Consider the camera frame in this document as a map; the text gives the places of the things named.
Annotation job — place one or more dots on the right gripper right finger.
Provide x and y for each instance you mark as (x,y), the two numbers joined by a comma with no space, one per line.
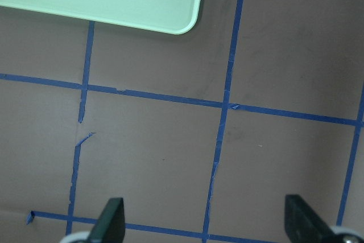
(302,224)

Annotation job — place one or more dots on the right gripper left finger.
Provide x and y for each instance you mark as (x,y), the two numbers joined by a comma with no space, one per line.
(110,226)

